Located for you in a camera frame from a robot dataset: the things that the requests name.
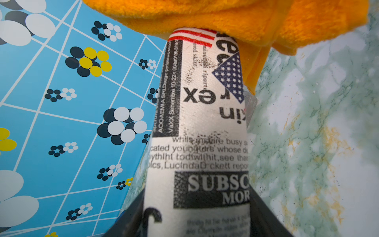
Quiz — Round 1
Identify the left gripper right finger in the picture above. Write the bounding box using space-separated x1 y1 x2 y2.
249 186 293 237

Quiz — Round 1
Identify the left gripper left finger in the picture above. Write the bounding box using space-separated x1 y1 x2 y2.
103 189 145 237

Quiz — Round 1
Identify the newspaper print eyeglass case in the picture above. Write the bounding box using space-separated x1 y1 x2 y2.
142 28 251 237

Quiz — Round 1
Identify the orange microfiber cloth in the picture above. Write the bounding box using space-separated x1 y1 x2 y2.
85 1 370 93

